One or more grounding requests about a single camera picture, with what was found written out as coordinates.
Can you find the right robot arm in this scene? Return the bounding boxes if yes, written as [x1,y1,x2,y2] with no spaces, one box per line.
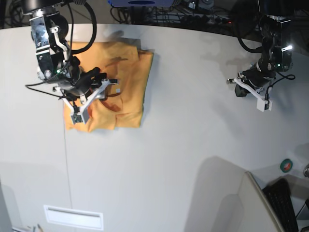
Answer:
[21,0,106,101]

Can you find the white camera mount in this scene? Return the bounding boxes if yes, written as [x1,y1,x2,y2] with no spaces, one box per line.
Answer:
[226,72,273,112]
[53,78,119,125]

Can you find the green tape roll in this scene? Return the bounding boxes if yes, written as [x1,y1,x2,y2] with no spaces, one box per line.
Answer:
[280,159,293,173]

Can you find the black keyboard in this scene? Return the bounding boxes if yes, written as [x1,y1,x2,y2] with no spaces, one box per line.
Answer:
[262,178,299,232]

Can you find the grey side panel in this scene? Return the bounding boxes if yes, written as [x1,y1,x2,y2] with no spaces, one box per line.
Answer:
[212,172,284,232]

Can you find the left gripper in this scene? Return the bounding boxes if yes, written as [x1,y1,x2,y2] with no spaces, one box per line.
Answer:
[234,61,276,97]

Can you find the blue white device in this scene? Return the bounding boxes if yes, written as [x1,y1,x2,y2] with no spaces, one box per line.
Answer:
[108,0,181,7]

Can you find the metal knob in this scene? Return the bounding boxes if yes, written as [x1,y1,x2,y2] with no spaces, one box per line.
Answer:
[303,165,309,178]

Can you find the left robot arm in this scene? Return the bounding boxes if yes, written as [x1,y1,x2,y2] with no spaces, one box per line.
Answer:
[234,0,295,97]

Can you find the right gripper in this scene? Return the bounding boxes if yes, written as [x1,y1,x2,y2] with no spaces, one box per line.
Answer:
[58,57,108,101]

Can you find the orange t-shirt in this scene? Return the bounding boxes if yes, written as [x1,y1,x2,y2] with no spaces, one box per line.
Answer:
[64,42,153,132]

